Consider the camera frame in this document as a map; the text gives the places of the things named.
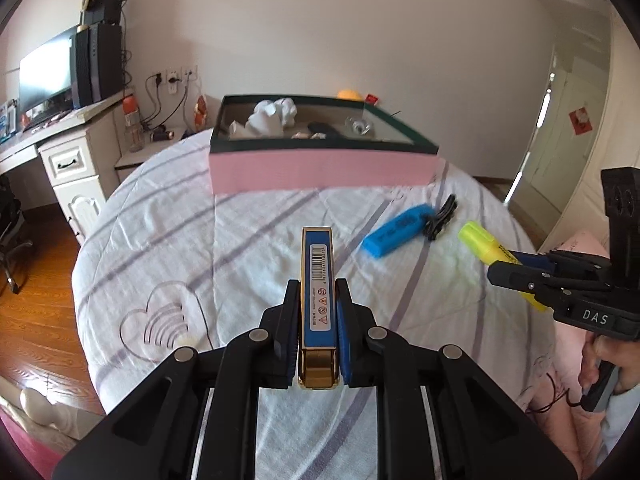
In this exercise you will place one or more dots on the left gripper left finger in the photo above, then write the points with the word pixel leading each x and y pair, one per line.
pixel 195 415

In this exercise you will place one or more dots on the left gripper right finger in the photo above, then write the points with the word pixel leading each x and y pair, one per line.
pixel 438 414

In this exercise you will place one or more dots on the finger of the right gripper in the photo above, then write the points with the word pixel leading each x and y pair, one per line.
pixel 553 288
pixel 550 259

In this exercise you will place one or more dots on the yellow highlighter marker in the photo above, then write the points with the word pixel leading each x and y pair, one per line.
pixel 489 250

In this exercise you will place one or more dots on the blue highlighter marker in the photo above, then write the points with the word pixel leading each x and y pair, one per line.
pixel 397 231

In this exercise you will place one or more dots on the blue gold cigarette box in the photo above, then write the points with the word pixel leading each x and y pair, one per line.
pixel 317 363

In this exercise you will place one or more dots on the black remote control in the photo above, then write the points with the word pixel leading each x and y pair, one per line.
pixel 322 130

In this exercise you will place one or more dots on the pink green storage box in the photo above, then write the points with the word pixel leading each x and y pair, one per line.
pixel 398 155

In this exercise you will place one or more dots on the white piggy bank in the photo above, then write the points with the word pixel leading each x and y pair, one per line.
pixel 271 118

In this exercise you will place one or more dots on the person's right hand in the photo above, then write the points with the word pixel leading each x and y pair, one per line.
pixel 623 354

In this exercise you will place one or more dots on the black hair clip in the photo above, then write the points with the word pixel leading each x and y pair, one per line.
pixel 435 223

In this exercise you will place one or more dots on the clear glass bottle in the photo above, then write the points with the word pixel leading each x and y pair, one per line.
pixel 360 126

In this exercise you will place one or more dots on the red cartoon storage box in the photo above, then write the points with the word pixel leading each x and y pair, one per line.
pixel 371 99

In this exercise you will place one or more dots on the black office chair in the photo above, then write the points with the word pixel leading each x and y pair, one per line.
pixel 12 236

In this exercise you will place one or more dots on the pink donut block figure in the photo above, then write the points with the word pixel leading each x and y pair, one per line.
pixel 306 135

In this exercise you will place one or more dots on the yellow octopus plush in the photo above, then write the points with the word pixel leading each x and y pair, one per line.
pixel 349 94

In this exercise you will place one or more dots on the white desk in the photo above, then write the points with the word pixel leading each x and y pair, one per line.
pixel 79 154

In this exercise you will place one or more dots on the snack bag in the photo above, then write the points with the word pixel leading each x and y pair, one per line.
pixel 200 113

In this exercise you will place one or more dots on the red-capped plastic bottle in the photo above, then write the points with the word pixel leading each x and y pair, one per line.
pixel 133 123

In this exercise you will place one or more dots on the black computer monitor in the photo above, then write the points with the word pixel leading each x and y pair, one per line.
pixel 45 82

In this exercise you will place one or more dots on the black computer tower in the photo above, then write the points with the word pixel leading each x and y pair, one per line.
pixel 96 71

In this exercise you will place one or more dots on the black speaker with red item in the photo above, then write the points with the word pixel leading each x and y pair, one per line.
pixel 100 12

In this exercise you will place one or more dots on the white wall power outlet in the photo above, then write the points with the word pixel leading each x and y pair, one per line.
pixel 175 80

